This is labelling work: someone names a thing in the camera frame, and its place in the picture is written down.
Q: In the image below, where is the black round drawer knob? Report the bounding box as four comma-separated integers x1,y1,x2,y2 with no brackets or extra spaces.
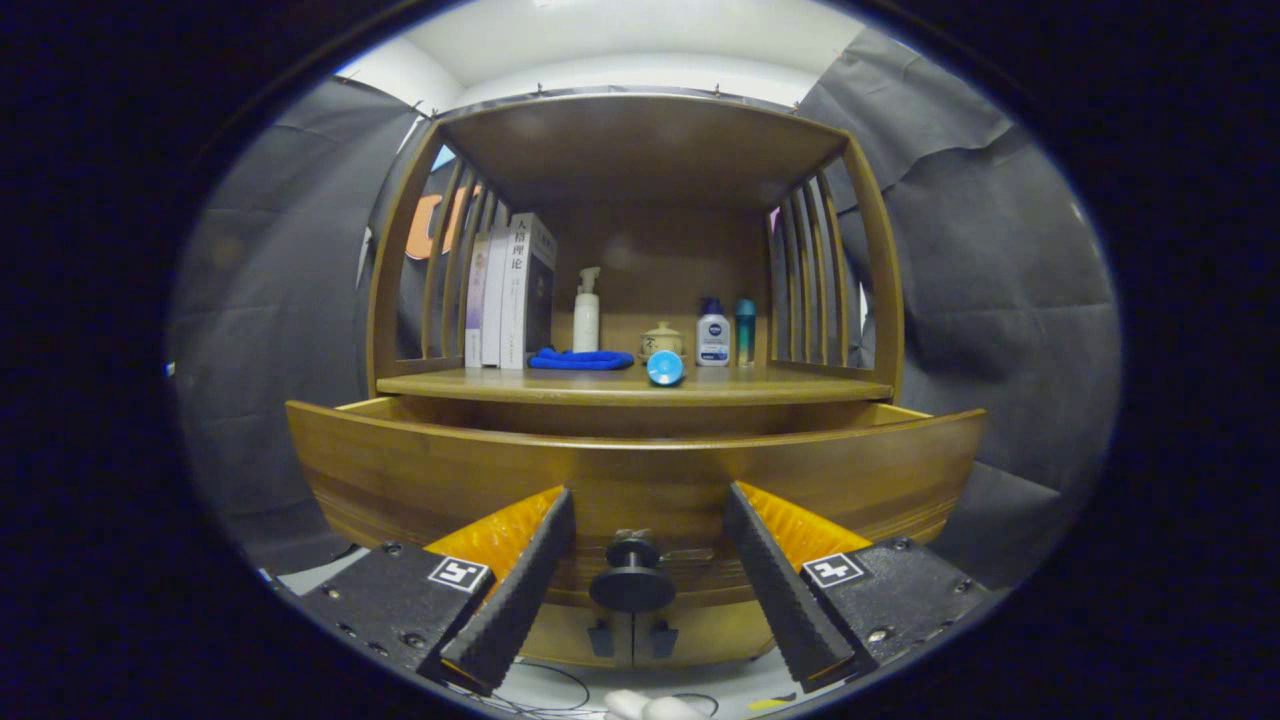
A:
589,535,677,614

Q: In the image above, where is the white pump bottle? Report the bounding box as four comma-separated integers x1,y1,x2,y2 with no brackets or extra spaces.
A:
573,266,602,354

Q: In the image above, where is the lilac book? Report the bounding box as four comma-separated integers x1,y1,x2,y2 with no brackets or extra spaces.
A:
464,233,491,368

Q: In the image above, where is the white book with dark cover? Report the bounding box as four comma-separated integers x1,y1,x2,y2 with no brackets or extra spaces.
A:
500,212,558,370

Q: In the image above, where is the wooden countertop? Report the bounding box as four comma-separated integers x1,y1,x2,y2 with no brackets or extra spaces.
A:
376,363,894,406

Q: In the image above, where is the cream lidded tea cup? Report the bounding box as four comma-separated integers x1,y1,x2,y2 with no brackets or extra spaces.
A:
640,321,686,363

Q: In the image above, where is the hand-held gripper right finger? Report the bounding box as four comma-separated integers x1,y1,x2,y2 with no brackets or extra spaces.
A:
723,482,991,694

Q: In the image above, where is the black floor cable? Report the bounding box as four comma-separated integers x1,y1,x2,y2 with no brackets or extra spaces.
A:
470,660,721,719

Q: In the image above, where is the plain white book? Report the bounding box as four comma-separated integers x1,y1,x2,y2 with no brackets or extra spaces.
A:
482,228,509,368

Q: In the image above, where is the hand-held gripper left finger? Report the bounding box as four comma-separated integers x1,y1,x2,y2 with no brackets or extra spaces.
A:
297,487,577,698

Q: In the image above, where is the white lotion bottle blue cap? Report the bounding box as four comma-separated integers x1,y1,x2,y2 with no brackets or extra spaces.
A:
696,297,732,367

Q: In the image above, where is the wooden drawer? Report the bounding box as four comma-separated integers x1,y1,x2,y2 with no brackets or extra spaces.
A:
286,397,988,611

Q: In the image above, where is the wooden cabinet door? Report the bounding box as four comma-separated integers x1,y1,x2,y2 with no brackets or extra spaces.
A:
520,600,634,669
632,600,791,669

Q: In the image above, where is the wooden cabinet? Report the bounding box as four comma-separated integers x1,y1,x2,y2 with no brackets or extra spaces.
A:
365,92,906,671

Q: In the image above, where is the blue cloth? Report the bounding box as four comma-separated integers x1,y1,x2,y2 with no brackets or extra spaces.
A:
528,347,636,372

